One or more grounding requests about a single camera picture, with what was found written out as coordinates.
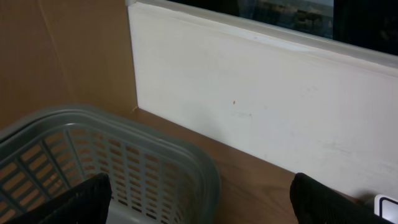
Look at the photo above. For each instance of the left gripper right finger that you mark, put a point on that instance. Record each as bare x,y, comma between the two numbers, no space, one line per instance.
315,203

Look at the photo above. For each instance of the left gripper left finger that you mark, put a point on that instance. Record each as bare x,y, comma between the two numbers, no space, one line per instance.
86,203

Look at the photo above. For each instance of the white barcode scanner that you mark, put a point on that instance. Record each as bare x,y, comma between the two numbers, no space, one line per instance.
386,207

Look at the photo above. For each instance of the grey plastic basket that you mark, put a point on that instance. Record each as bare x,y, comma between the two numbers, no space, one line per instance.
153,177

